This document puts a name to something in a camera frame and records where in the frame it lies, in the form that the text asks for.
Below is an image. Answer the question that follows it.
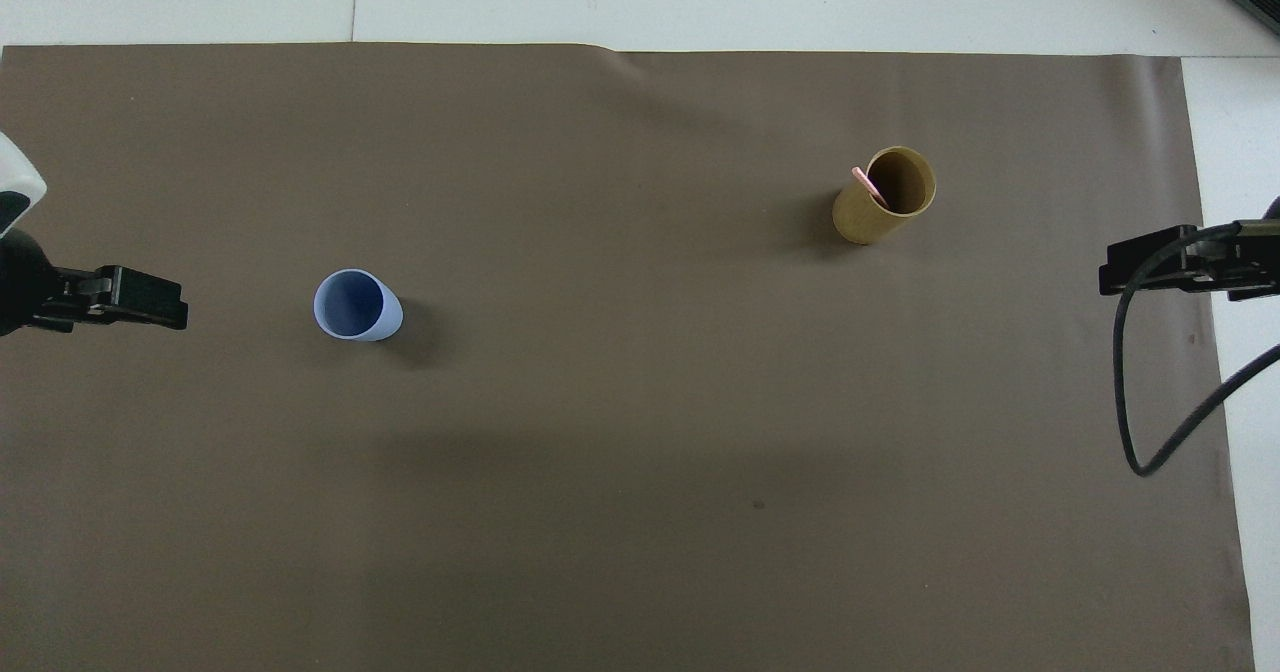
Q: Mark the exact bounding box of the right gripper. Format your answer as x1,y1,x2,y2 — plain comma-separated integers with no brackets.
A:
1238,195,1280,303

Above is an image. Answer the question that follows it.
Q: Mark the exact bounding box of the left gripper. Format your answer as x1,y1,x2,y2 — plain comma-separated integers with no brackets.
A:
0,226,75,339

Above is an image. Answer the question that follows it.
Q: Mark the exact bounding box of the blue cup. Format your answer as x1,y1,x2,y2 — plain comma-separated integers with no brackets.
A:
313,268,405,344

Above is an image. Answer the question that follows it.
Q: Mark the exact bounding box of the brown cup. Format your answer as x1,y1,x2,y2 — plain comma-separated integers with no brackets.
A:
831,145,938,247

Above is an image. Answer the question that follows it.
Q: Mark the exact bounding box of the black cable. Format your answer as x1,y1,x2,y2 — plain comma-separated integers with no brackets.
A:
1112,218,1280,479

